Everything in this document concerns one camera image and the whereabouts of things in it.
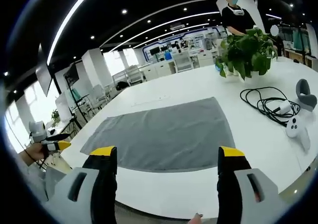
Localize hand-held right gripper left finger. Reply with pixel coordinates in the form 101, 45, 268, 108
44, 146, 118, 224

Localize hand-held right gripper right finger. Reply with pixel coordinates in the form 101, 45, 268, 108
216, 146, 286, 224

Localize grey towel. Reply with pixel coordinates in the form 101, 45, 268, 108
79, 97, 236, 172

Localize person's left hand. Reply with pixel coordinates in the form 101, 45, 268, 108
17, 142, 49, 167

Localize person's right hand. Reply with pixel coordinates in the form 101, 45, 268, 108
189, 213, 204, 224

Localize black tripod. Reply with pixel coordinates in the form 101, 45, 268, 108
63, 114, 82, 138

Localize black monitor screen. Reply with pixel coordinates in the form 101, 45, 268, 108
63, 63, 80, 88

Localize white table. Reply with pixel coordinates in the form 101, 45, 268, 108
61, 56, 318, 220

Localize white game controller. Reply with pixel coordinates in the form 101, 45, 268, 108
285, 116, 311, 152

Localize white power adapter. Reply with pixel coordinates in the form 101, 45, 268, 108
274, 100, 292, 114

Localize white chair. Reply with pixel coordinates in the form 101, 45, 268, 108
125, 65, 145, 87

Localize green potted plant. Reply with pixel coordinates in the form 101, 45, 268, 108
215, 27, 279, 81

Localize black cable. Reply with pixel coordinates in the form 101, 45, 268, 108
239, 86, 301, 128

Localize grey headset strap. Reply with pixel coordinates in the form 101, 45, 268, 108
295, 78, 316, 112

